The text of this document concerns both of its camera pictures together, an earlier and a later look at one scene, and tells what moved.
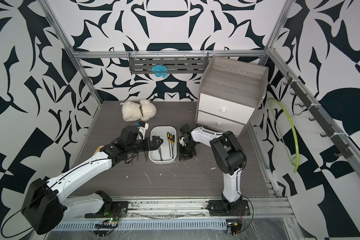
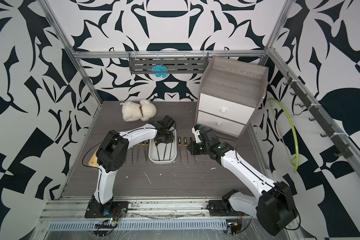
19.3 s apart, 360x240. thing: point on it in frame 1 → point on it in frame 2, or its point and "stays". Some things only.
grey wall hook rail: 330,133 stays
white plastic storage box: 166,154 stays
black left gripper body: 143,146 → 168,138
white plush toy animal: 132,111 stays
